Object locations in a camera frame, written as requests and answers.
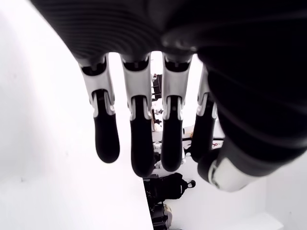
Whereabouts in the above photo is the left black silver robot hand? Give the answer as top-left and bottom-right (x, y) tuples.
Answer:
(30, 0), (307, 193)

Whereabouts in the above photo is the black backpack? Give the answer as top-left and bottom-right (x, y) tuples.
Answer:
(165, 172), (196, 201)

